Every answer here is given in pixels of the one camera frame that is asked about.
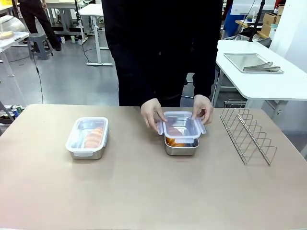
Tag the grey cloth on chair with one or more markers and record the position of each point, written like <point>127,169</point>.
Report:
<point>238,37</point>

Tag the stainless steel rectangular container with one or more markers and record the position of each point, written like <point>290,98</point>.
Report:
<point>96,154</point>
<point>180,149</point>

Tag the background person dark trousers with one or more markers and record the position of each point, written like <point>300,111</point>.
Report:
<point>38,21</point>

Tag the person's left forearm black sleeve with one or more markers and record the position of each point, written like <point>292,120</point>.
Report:
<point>204,83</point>

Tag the perforated metal baking tray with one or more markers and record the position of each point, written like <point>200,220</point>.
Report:
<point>239,60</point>

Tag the metal serving tongs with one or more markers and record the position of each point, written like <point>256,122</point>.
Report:
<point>261,67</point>

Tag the blue partition board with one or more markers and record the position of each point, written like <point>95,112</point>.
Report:
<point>231,24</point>

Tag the brown cardboard box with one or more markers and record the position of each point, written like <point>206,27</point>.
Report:
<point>269,24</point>

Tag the clear dome cover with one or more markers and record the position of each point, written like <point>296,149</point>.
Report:
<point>12,24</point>

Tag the white height-adjustable desk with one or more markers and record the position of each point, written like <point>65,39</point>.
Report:
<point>92,10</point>

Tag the person in black clothes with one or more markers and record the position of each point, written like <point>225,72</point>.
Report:
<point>158,48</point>

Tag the person's right forearm black sleeve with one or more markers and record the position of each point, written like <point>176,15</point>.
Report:
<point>148,88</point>

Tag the golden croissant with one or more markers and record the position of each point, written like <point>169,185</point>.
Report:
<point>175,141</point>
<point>94,137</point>

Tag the white table with bread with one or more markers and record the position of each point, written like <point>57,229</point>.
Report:
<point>12,40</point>

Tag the clear plastic clip lid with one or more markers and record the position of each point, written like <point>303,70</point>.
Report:
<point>79,143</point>
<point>184,124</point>

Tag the person's left hand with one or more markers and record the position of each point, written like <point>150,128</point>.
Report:
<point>205,107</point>

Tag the pale bread loaf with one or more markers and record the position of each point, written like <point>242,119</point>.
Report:
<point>6,35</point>

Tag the person's right hand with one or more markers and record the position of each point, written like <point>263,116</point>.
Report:
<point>151,112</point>

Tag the grey plastic stool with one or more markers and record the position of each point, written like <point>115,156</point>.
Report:
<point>40,45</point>

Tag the black stand pole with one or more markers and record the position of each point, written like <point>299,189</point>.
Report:
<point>256,21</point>

